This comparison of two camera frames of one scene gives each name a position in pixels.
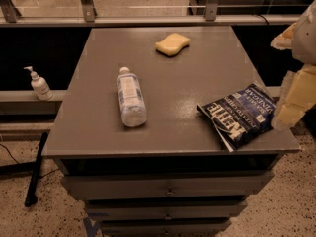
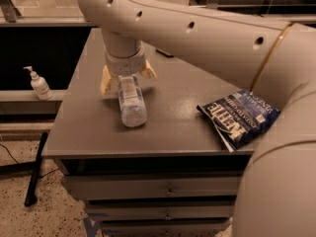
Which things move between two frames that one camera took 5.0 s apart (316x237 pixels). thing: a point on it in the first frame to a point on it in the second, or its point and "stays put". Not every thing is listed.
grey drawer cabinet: (173, 176) stays put
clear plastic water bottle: (133, 112) stays put
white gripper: (306, 39) to (124, 65)
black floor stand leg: (30, 197) stays put
